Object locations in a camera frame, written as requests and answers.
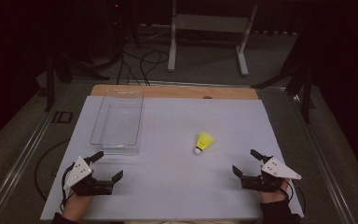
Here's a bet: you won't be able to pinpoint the black floor cables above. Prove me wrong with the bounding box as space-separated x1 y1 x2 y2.
116 49 171 87

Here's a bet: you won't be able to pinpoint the metal floor rail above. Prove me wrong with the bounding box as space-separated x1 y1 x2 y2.
290 92 358 224
0 83 73 224

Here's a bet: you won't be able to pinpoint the white board mat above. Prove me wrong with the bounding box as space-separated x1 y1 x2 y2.
39 95 305 221

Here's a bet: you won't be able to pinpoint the black stand legs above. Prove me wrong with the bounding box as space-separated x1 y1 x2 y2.
44 51 110 113
251 27 317 124

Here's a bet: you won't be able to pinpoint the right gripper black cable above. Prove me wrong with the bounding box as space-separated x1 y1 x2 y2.
279 178 308 216

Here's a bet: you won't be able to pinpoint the clear plastic container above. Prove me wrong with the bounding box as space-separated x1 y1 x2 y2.
89 89 145 157

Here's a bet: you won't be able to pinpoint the white metal stand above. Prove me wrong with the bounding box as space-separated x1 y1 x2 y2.
166 0 259 77

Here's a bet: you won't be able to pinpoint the yellow shuttlecock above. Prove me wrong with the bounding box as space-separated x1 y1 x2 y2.
193 131 216 156

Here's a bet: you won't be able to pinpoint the looped black floor cable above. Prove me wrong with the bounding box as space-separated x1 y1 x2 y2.
34 138 71 202

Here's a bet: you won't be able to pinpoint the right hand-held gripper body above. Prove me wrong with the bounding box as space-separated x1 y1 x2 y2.
241 156 303 193

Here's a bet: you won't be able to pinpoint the person's right hand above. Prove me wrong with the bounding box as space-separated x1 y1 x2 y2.
259 178 291 205

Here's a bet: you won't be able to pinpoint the person's left hand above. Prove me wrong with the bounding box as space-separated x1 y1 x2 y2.
62 189 95 223

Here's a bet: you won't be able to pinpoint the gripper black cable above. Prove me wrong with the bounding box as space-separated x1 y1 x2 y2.
279 178 308 216
60 162 76 213

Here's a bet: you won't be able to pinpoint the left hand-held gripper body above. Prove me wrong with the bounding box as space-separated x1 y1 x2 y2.
62 156 115 197

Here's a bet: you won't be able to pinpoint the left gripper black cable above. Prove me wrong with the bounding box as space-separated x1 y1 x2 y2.
60 162 76 213

